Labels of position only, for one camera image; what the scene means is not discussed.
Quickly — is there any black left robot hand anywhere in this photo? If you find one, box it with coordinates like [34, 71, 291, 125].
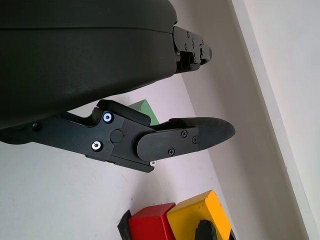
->
[0, 0, 237, 174]

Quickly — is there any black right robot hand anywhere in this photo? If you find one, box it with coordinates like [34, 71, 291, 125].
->
[194, 218, 219, 240]

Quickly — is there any yellow block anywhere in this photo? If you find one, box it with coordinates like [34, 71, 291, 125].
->
[166, 189, 234, 240]

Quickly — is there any red block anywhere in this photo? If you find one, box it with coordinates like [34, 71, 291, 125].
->
[127, 202, 177, 240]

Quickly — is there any green block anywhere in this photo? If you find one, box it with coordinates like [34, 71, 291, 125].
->
[127, 99, 161, 127]

